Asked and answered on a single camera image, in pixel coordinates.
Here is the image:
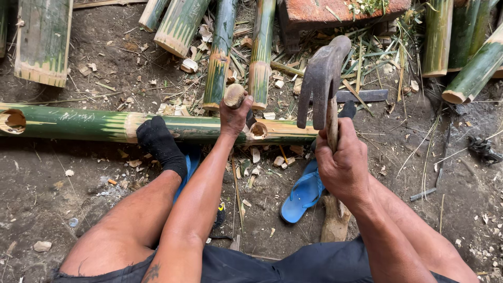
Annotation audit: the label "red brick block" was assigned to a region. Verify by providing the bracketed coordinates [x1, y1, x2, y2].
[277, 0, 412, 53]

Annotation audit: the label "flat metal knife blade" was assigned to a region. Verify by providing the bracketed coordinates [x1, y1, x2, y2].
[335, 89, 389, 104]

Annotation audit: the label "short green bamboo section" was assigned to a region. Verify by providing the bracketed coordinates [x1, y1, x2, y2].
[139, 0, 170, 33]

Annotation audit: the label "yellow and black tool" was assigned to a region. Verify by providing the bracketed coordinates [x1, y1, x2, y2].
[213, 202, 227, 229]

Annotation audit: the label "person's right leg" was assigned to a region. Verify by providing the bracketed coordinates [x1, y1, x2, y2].
[369, 176, 481, 283]

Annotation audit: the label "thick split bamboo section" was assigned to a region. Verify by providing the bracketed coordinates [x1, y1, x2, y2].
[14, 0, 74, 88]

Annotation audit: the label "dark green bamboo section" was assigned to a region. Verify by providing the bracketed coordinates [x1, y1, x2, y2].
[202, 0, 239, 111]

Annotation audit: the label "wide green bamboo section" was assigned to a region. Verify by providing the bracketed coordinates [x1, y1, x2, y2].
[154, 0, 211, 59]

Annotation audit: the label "rusty claw hammer wooden handle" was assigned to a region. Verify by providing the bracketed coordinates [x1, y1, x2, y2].
[296, 35, 352, 155]

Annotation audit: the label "black tangled strap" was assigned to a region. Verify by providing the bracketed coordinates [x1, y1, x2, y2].
[467, 136, 503, 165]

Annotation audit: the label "person's right hand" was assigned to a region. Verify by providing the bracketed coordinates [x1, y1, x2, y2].
[314, 117, 373, 203]

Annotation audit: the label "long green bamboo pole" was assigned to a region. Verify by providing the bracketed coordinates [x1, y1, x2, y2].
[0, 102, 320, 145]

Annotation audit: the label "rough wooden log piece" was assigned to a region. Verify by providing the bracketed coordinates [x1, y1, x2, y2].
[320, 194, 353, 243]

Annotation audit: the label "small grey metal rod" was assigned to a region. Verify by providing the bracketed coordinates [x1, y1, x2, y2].
[409, 187, 438, 202]

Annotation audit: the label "black sock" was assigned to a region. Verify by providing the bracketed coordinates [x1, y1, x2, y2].
[338, 100, 357, 119]
[136, 116, 188, 181]

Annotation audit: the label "person's black shorts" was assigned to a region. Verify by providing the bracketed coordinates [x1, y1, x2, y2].
[50, 235, 461, 283]

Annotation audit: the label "yellowish green bamboo section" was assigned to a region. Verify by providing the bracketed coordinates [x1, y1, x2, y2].
[248, 0, 276, 111]

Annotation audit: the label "thin wooden plank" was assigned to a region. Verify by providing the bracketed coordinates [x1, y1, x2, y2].
[73, 0, 149, 9]

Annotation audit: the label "person's left hand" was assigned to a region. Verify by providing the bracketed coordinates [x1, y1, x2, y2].
[219, 94, 255, 137]

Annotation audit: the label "blue rubber sandal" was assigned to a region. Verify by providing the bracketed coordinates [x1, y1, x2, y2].
[280, 158, 327, 225]
[173, 153, 202, 205]

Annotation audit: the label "person's left leg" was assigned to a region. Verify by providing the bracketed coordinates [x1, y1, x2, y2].
[58, 169, 184, 277]

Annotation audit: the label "person's leg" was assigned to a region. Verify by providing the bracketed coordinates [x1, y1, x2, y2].
[369, 176, 481, 283]
[58, 169, 184, 277]

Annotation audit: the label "chisel with wooden handle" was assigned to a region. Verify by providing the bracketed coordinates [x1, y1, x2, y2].
[223, 83, 256, 130]

